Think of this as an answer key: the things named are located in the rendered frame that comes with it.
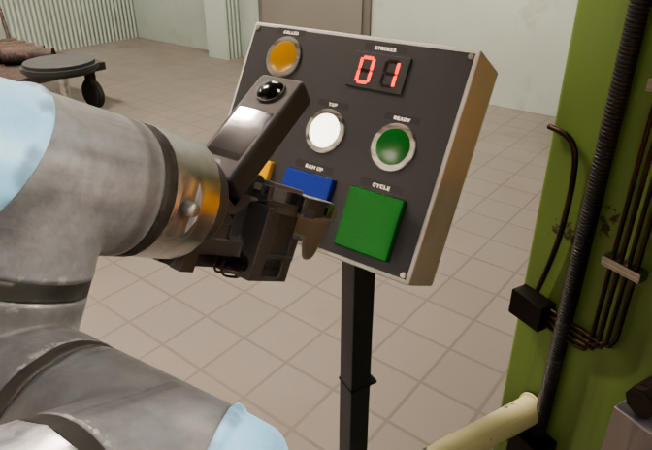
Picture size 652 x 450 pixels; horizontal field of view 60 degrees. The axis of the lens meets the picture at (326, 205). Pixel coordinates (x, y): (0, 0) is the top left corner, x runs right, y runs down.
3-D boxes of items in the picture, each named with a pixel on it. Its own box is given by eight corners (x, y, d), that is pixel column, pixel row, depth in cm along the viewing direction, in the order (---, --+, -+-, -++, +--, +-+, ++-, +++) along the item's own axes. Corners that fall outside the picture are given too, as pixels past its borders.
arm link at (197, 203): (106, 111, 40) (202, 139, 35) (158, 128, 44) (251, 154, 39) (70, 233, 40) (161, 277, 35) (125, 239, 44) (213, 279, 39)
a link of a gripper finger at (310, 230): (316, 256, 60) (264, 251, 52) (333, 202, 60) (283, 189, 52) (342, 266, 58) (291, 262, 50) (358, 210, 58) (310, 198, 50)
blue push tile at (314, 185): (315, 237, 71) (333, 179, 71) (270, 220, 75) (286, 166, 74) (323, 238, 72) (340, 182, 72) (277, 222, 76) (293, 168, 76)
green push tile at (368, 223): (385, 262, 66) (404, 200, 65) (332, 243, 69) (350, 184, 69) (391, 263, 67) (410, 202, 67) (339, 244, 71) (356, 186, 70)
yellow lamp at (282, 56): (280, 78, 76) (279, 45, 74) (266, 70, 80) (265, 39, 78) (301, 75, 77) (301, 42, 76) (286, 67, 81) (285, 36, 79)
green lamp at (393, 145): (392, 173, 66) (394, 138, 64) (371, 159, 70) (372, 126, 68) (414, 168, 67) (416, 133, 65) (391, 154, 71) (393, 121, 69)
